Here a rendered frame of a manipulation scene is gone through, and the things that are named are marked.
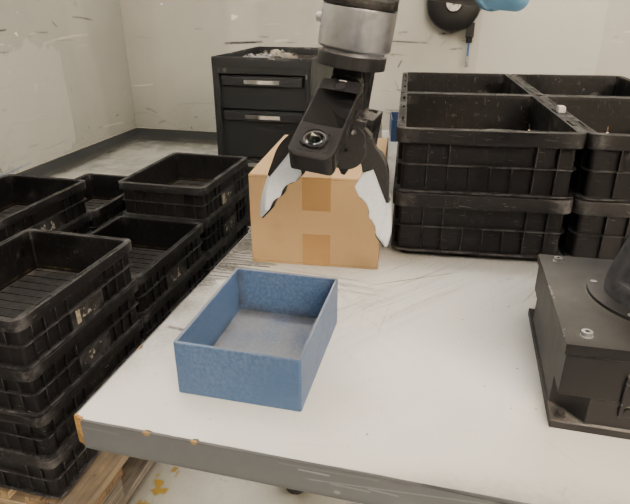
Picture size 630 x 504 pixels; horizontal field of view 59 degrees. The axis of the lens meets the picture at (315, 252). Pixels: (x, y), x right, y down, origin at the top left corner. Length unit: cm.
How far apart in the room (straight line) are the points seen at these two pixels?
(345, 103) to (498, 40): 388
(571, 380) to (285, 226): 52
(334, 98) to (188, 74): 440
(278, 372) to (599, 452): 34
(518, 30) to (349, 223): 359
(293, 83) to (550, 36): 240
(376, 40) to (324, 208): 41
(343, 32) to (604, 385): 44
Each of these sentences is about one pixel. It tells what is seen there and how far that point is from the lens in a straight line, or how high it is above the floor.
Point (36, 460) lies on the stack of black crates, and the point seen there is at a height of 26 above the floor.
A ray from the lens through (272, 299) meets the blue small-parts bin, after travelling 82.
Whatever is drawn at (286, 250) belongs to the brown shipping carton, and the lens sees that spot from 97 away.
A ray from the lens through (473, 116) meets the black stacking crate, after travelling 135.
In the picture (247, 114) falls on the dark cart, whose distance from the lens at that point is 257.
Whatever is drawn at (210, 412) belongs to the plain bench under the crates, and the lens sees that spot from 66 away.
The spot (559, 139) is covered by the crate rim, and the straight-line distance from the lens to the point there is 98.
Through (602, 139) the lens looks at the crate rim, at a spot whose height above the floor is 92.
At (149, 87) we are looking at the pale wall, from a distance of 514.
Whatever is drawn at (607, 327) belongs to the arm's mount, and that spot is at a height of 81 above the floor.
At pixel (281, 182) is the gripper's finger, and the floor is 94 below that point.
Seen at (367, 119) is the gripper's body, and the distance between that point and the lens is 61.
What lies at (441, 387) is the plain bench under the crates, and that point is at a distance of 71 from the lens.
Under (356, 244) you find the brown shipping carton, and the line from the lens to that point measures 95.
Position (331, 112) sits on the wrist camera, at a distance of 56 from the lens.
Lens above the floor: 112
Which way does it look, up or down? 24 degrees down
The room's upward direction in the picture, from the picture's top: straight up
